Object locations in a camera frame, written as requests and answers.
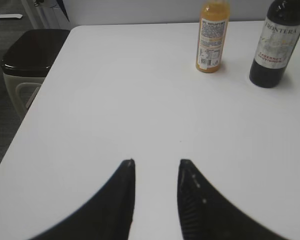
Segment dark red wine bottle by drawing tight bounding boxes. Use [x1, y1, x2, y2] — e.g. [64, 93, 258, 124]
[249, 0, 300, 88]

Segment black lidded trash bin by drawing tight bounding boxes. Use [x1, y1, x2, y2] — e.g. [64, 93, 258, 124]
[1, 29, 70, 119]

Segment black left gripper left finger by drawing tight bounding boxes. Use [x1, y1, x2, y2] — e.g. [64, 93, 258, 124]
[33, 159, 136, 240]

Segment orange juice bottle white cap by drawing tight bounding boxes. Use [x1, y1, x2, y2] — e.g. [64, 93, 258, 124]
[195, 0, 230, 73]

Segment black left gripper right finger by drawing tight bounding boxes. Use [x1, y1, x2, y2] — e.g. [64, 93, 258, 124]
[177, 159, 282, 240]

